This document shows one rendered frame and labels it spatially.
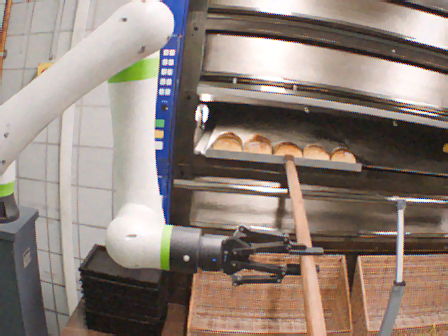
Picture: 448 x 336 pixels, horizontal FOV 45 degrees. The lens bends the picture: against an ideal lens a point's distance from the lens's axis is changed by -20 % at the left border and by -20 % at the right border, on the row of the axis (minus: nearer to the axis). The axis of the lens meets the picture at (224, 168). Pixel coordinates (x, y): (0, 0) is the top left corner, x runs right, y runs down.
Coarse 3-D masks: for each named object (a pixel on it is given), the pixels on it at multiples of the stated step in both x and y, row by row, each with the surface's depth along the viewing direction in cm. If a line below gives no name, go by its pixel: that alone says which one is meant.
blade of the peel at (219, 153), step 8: (272, 144) 254; (208, 152) 222; (216, 152) 222; (224, 152) 222; (232, 152) 222; (240, 152) 222; (248, 152) 221; (256, 152) 221; (272, 152) 239; (328, 152) 249; (256, 160) 222; (264, 160) 222; (272, 160) 221; (280, 160) 221; (296, 160) 221; (304, 160) 221; (312, 160) 221; (320, 160) 221; (336, 168) 221; (344, 168) 221; (352, 168) 220; (360, 168) 220
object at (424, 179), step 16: (208, 160) 227; (224, 160) 227; (240, 160) 226; (336, 176) 226; (352, 176) 225; (368, 176) 225; (384, 176) 225; (400, 176) 224; (416, 176) 224; (432, 176) 224
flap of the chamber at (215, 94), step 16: (208, 96) 213; (224, 96) 209; (240, 96) 207; (256, 96) 207; (272, 96) 207; (288, 96) 206; (320, 112) 223; (336, 112) 216; (352, 112) 208; (368, 112) 205; (384, 112) 205; (416, 128) 224; (432, 128) 214
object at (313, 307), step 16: (288, 160) 211; (288, 176) 193; (304, 224) 143; (304, 240) 132; (304, 256) 122; (304, 272) 114; (304, 288) 107; (304, 304) 101; (320, 304) 98; (320, 320) 91
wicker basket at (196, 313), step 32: (256, 256) 229; (288, 256) 229; (320, 256) 229; (192, 288) 207; (224, 288) 229; (256, 288) 228; (288, 288) 228; (320, 288) 228; (192, 320) 191; (224, 320) 226; (256, 320) 227; (288, 320) 227; (352, 320) 193
